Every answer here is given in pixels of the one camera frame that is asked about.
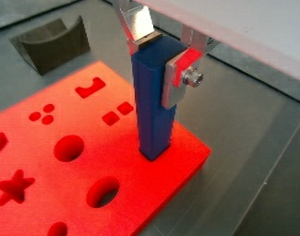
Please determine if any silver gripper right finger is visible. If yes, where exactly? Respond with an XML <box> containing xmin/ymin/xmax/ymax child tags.
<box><xmin>163</xmin><ymin>26</ymin><xmax>219</xmax><ymax>109</ymax></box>

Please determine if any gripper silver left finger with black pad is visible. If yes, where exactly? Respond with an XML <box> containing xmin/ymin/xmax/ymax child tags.
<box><xmin>113</xmin><ymin>0</ymin><xmax>163</xmax><ymax>54</ymax></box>

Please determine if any blue rectangular block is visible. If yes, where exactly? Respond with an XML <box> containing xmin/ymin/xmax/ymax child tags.
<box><xmin>132</xmin><ymin>36</ymin><xmax>187</xmax><ymax>161</ymax></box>

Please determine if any red shape-sorting board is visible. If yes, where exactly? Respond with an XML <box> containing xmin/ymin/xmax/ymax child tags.
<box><xmin>0</xmin><ymin>62</ymin><xmax>211</xmax><ymax>236</ymax></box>

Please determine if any black curved cradle holder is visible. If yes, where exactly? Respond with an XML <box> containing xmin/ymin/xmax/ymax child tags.
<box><xmin>10</xmin><ymin>17</ymin><xmax>90</xmax><ymax>75</ymax></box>

